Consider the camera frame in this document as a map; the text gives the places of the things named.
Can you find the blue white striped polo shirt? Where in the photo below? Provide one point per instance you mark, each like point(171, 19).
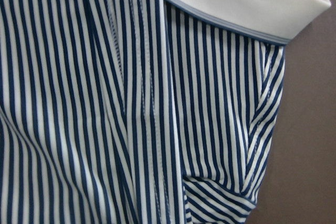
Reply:
point(140, 111)

